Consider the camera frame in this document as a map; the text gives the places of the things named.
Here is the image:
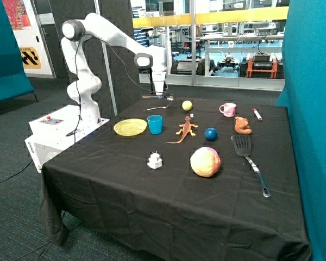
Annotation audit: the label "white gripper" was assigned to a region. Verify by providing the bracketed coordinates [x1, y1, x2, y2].
[152, 71, 166, 95]

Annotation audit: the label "silver metal spoon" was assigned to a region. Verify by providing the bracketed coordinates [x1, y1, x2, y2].
[142, 94, 175, 101]

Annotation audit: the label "silver metal fork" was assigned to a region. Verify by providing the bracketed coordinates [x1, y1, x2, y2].
[143, 103, 171, 111]

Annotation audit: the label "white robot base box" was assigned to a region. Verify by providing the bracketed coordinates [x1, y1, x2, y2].
[25, 105, 109, 173]

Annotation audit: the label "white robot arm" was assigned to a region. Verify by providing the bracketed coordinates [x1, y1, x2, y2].
[61, 13, 167, 124]

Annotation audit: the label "yellow tennis ball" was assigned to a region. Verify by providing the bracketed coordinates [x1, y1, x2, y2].
[181, 100, 193, 111]

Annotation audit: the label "blue plastic cup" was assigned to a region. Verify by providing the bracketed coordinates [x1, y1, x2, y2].
[147, 115, 162, 135]

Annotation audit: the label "dark grey acoustic panel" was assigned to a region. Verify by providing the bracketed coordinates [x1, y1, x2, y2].
[34, 1, 141, 118]

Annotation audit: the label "orange toy lizard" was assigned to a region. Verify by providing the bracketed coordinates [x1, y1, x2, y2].
[166, 116, 198, 144]

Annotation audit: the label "yellow plastic plate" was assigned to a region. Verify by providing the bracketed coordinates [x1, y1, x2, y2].
[114, 119, 147, 136]

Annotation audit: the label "blue ball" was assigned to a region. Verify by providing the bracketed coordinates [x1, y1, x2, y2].
[204, 127, 218, 141]

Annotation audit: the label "pink mug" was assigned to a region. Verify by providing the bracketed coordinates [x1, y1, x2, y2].
[219, 103, 237, 117]

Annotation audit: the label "white power adapter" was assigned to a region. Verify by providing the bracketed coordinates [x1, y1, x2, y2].
[147, 151, 162, 170]

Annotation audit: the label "brown teddy bear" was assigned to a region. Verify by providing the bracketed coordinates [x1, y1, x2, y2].
[234, 116, 252, 135]

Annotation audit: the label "yellow pink plush ball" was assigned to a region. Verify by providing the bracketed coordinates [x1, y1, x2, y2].
[190, 147, 221, 178]

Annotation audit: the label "red white marker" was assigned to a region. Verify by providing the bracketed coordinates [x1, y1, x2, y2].
[253, 108, 262, 121]

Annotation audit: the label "black tablecloth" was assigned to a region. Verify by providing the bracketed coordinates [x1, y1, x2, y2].
[39, 99, 312, 260]

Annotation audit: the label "orange black equipment rack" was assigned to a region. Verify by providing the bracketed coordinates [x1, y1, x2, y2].
[246, 53, 278, 79]

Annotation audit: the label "yellow black sign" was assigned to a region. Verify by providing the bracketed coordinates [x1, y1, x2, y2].
[20, 47, 41, 70]

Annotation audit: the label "teal partition right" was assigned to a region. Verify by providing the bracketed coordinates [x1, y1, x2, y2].
[277, 1, 326, 260]

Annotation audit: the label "teal sofa left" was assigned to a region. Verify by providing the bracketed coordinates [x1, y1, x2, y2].
[0, 1, 34, 102]

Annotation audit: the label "red poster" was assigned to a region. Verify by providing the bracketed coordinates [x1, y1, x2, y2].
[2, 0, 32, 30]

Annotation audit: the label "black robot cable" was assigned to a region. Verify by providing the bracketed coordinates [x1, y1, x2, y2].
[66, 32, 155, 137]

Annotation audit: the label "black spatula metal handle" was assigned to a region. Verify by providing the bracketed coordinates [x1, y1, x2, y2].
[231, 135, 271, 198]

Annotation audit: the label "black floor cable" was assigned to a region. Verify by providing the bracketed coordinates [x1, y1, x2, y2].
[0, 160, 33, 189]

